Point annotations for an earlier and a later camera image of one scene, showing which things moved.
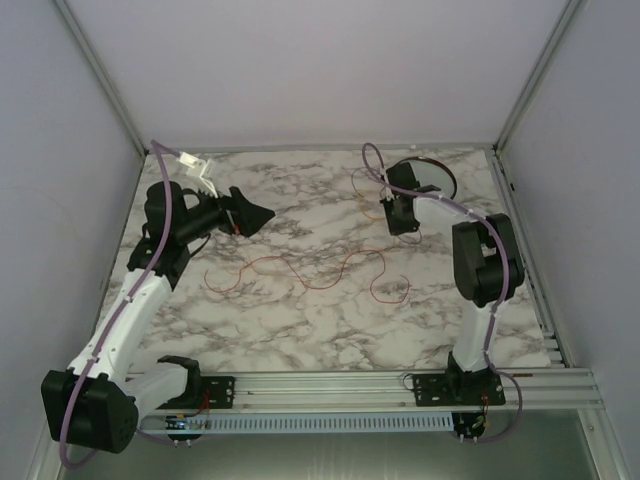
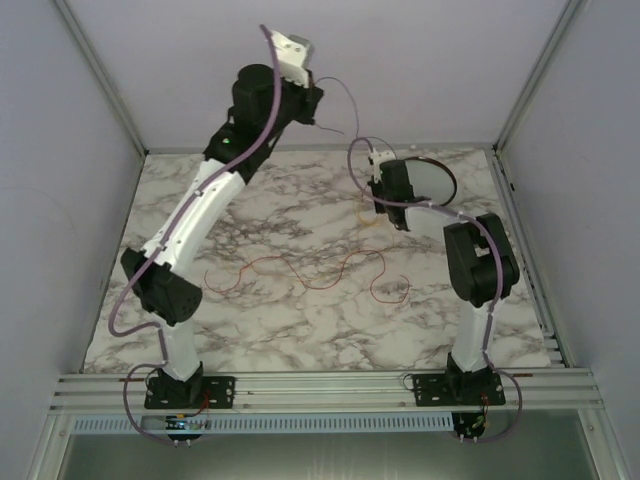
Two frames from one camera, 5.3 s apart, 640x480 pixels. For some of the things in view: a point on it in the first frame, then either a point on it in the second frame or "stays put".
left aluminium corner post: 97,66 stays put
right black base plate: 458,389 stays put
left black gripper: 239,216 → 309,98
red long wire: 329,285 stays put
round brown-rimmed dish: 430,172 stays put
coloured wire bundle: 379,218 → 366,213
